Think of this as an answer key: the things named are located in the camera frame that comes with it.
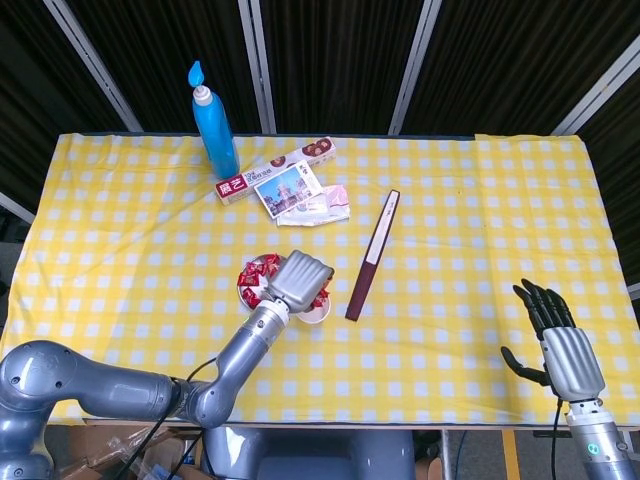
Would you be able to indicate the silver metal plate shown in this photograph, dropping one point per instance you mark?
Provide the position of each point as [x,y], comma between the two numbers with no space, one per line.
[243,291]

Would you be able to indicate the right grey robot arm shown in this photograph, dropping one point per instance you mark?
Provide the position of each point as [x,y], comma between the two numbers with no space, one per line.
[600,450]

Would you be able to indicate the brown cardboard box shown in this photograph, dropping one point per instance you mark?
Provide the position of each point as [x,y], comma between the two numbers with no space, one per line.
[75,450]

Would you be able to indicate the white metal frame post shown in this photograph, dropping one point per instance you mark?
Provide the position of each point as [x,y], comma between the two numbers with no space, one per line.
[15,206]
[257,65]
[595,92]
[414,65]
[95,70]

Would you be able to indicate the white pink plastic packet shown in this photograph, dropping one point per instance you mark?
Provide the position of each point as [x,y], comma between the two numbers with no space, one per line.
[325,211]

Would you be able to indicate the blue squeeze bottle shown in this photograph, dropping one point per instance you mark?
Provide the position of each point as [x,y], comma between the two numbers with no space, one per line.
[215,135]

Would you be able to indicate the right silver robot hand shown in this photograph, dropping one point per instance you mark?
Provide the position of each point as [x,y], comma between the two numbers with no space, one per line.
[575,362]

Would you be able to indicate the clear plastic bag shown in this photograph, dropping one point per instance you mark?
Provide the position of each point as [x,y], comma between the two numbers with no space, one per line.
[120,452]

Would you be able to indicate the long box with red label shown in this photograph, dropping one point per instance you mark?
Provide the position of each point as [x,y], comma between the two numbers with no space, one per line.
[232,189]

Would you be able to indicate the white paper cup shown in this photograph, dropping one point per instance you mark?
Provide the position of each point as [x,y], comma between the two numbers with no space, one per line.
[315,316]

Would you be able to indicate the building picture postcard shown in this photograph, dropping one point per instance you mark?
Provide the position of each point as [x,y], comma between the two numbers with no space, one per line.
[280,192]

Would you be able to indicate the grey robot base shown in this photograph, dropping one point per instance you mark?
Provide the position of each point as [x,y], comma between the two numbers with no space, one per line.
[310,455]

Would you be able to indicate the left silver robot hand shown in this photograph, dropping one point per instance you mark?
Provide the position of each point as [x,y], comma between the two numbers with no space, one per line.
[300,280]

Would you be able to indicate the metal table leg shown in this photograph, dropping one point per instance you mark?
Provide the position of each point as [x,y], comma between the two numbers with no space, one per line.
[445,455]

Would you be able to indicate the yellow checked tablecloth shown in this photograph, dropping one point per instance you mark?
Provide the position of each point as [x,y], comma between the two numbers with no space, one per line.
[150,225]

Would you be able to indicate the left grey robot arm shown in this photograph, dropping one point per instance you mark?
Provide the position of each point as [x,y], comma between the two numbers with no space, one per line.
[100,385]

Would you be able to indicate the dark maroon long box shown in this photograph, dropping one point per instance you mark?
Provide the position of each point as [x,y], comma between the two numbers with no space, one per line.
[365,280]

